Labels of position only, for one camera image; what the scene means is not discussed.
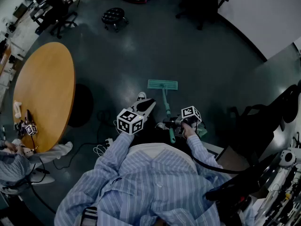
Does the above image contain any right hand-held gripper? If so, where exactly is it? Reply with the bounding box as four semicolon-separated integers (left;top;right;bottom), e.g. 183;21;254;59
162;105;203;136

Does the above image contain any white round camera device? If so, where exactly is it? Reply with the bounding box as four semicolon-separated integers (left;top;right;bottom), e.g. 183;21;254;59
279;149;297;167

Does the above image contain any person's striped shirt torso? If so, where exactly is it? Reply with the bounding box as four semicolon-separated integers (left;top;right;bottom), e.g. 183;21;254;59
54;142;256;226

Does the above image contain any black round wheeled stool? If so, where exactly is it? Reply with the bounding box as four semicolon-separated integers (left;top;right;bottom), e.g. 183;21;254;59
101;7;130;33

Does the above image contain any person's right forearm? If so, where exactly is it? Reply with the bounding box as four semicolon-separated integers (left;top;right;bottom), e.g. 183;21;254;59
186;134;223;170

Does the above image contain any black floor cable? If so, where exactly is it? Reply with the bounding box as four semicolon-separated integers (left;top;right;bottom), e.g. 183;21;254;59
52;109;111;171

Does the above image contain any spare hand-held gripper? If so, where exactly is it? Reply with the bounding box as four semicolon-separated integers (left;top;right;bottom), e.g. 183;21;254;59
14;109;39;137

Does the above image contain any round wooden table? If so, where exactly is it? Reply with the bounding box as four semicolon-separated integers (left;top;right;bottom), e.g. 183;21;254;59
13;41;76;153

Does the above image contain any black mesh office chair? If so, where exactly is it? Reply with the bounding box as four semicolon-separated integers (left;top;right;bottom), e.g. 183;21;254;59
230;79;301;169

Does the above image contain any person's left forearm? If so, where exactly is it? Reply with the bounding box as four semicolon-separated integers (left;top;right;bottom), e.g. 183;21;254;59
101;132;135;167

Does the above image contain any white coiled cable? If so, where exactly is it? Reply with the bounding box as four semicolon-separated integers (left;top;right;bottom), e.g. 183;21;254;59
92;144;107;157

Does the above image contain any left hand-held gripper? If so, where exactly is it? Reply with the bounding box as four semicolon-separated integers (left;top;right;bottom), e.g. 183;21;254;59
117;98;157;135

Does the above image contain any person's right hand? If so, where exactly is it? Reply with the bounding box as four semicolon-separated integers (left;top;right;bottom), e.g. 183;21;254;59
181;122;196;140

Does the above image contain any teal mop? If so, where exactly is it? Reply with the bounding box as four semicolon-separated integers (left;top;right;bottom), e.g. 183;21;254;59
147;79;179;144

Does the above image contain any cluttered grey desk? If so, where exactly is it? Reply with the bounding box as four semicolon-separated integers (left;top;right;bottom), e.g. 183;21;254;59
0;0;54;80

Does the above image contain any cluttered white workbench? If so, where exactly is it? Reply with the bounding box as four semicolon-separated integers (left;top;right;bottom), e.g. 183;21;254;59
253;147;301;226

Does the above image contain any thick black hose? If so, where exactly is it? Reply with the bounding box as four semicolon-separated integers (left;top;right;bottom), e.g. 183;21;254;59
190;154;246;174

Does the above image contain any teal cloth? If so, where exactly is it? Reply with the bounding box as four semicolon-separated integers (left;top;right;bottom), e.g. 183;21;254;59
196;122;208;138

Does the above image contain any black round table base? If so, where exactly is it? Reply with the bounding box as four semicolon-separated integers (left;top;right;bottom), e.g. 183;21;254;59
67;83;95;128

